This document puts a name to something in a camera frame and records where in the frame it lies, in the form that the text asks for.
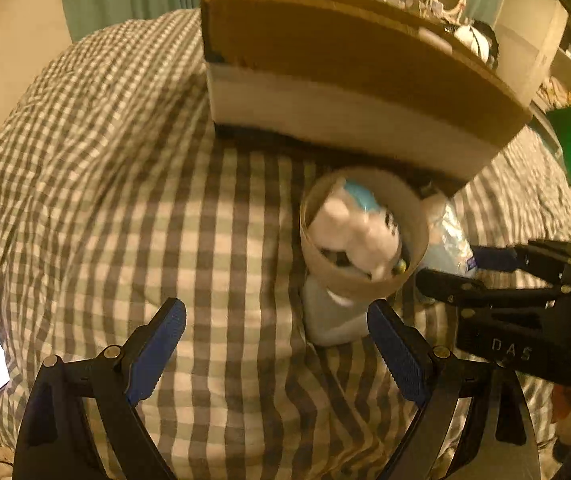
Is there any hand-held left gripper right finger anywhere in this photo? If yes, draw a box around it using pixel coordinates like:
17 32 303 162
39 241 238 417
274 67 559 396
366 299 542 480

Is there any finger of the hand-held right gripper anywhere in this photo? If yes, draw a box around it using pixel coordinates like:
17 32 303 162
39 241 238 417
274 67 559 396
470 239 571 287
417 268 571 312

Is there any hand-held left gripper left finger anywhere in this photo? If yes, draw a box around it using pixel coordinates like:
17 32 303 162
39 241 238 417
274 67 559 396
13 298 188 480

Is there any clear plastic bag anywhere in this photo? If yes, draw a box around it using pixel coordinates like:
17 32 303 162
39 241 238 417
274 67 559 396
418 194 479 277

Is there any round cardboard tub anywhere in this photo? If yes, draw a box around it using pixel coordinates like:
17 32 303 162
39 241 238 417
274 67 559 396
299 166 430 306

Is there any white plush toy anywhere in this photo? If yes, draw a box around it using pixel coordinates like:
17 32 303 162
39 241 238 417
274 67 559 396
310 179 402 281

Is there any grey checked blanket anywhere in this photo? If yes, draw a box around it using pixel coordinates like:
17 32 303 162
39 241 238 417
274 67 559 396
0 7 571 480

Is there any black and white headset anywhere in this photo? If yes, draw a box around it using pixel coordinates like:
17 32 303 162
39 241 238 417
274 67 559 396
453 19 500 68

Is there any white shelf unit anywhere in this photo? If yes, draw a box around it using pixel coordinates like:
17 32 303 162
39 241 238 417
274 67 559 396
493 0 571 161

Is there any large cardboard box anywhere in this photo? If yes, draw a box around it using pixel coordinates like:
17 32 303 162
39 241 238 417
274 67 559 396
200 0 533 198

